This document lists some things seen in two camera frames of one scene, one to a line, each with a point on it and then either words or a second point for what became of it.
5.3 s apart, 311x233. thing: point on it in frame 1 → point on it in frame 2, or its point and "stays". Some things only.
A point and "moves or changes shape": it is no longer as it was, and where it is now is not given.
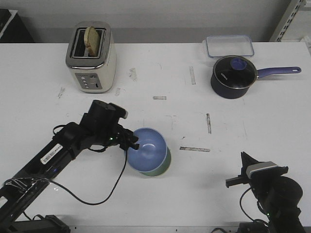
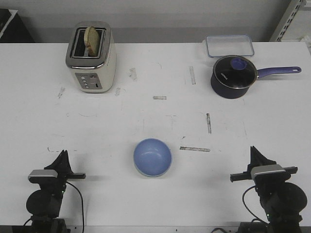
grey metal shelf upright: (293, 8) stays
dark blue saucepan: (233, 76) stays
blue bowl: (152, 152) moves or changes shape
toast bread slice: (92, 41) stays
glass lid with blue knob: (235, 71) stays
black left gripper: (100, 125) → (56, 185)
